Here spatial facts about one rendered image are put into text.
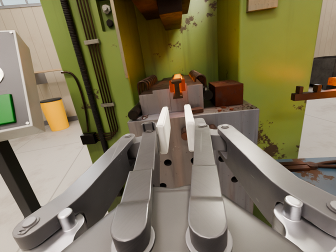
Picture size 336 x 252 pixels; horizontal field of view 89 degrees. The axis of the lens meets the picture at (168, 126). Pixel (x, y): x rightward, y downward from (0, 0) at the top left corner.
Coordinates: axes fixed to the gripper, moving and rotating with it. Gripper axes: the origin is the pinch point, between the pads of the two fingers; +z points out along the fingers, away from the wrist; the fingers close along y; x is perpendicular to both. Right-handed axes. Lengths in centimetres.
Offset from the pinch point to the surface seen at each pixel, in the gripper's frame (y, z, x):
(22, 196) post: -56, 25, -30
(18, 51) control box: -41, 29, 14
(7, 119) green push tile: -41.0, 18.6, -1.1
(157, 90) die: -6.4, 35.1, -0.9
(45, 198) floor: -139, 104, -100
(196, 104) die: 5.3, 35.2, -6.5
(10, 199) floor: -177, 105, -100
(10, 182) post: -58, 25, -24
